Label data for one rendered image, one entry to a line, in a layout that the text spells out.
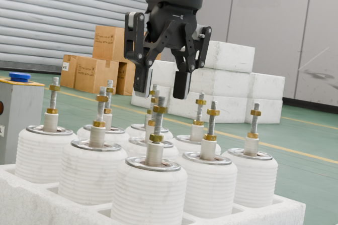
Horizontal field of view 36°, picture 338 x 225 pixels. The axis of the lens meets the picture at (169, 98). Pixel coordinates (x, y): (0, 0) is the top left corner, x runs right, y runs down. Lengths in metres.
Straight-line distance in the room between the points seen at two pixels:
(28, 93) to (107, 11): 6.10
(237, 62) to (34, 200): 2.93
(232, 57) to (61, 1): 3.53
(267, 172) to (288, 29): 5.91
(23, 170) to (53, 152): 0.06
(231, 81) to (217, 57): 0.24
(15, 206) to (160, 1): 0.38
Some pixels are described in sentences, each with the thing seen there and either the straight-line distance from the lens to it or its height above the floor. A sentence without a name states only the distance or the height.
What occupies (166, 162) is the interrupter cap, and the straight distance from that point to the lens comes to 0.72.
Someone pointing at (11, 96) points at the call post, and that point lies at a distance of 1.00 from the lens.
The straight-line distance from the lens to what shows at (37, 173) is 0.85.
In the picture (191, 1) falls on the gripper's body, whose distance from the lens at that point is 0.67.
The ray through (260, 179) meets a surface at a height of 0.22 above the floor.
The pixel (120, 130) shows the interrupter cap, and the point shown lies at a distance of 0.96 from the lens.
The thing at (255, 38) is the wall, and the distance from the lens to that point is 7.02.
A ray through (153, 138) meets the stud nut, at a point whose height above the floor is 0.29.
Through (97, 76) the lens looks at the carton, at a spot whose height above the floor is 0.16.
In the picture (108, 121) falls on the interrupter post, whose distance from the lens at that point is 0.95.
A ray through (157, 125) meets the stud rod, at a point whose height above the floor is 0.31.
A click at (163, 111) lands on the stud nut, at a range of 0.69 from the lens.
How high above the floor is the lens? 0.40
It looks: 4 degrees down
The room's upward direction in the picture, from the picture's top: 7 degrees clockwise
